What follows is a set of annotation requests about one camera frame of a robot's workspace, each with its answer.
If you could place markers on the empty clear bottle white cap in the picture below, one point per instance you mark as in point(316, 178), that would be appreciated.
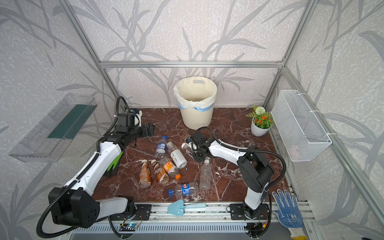
point(206, 175)

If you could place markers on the brown bottle white cap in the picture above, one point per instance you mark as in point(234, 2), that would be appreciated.
point(145, 178)

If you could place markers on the white ribbed trash bin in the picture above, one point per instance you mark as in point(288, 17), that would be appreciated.
point(194, 119)

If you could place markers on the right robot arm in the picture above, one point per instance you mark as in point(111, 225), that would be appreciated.
point(256, 170)

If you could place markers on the translucent white bin liner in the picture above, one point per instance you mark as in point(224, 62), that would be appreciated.
point(195, 92)

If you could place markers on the clear wall shelf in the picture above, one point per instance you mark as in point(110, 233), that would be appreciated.
point(49, 139)

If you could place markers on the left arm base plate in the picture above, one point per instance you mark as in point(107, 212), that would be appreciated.
point(142, 213)

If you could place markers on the green circuit board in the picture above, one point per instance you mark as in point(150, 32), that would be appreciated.
point(129, 227)

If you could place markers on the white wire mesh basket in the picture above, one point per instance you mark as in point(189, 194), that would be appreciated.
point(302, 133)

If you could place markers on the blue dotted work glove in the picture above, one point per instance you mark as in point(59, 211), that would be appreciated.
point(289, 214)

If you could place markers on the clear rectangular green-label bottle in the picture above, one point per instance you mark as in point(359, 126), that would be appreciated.
point(186, 146)

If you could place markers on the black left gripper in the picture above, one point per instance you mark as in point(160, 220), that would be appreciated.
point(149, 129)

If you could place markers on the clear bottle white yellow label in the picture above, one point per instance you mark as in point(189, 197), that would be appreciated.
point(176, 155)

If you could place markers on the light blue garden trowel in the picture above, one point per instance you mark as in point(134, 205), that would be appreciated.
point(178, 208)

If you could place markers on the clear bottle orange label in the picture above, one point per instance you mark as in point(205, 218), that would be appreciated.
point(169, 166)

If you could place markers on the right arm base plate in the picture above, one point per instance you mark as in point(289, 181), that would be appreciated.
point(237, 212)

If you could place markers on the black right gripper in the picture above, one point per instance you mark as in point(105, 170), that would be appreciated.
point(195, 152)

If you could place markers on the crushed clear bottle blue label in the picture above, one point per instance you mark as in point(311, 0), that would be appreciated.
point(186, 189)

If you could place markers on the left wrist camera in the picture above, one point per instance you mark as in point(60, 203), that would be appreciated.
point(128, 121)

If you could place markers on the artificial green flower plant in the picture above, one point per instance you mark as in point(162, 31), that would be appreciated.
point(261, 118)

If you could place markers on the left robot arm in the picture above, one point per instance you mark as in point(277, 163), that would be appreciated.
point(72, 206)

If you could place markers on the white ribbed flower pot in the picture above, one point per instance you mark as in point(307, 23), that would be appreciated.
point(256, 131)

